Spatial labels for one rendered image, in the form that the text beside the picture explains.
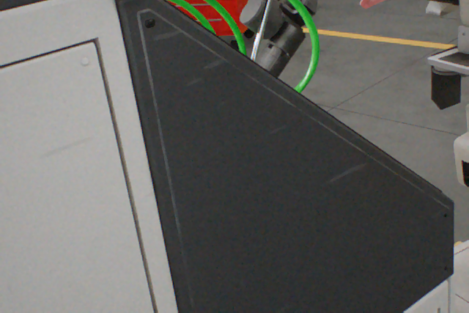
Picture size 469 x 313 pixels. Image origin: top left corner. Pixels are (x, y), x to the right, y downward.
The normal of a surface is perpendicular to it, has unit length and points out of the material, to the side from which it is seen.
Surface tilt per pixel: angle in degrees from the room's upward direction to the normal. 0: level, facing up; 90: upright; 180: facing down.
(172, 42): 90
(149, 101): 90
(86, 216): 90
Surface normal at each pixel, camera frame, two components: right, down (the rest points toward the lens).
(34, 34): 0.62, 0.25
